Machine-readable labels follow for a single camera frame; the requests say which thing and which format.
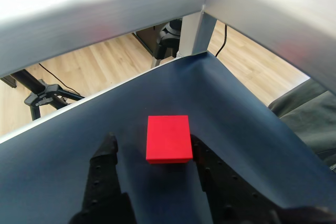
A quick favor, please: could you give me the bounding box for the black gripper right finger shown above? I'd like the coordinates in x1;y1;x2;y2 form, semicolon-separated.
190;134;336;224

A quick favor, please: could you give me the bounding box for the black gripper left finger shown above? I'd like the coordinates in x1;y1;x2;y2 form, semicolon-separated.
68;132;137;224

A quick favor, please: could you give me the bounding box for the red cube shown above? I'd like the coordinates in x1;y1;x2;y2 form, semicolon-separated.
145;115;194;165

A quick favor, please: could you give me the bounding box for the black tripod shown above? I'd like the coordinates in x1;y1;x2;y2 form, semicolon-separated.
10;68;86;121

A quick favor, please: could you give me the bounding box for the dark grey table mat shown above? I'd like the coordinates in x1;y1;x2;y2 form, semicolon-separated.
0;51;336;224

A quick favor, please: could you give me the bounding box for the dark leather seat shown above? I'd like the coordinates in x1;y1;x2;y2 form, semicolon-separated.
267;79;336;168

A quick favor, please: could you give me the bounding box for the black stand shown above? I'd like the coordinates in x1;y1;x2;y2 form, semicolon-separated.
156;18;183;60

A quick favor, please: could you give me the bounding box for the thin black floor cable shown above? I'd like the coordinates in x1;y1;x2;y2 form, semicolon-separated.
215;23;228;57

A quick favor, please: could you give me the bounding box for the silver aluminium frame rail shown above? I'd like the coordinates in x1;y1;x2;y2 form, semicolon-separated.
0;0;336;95

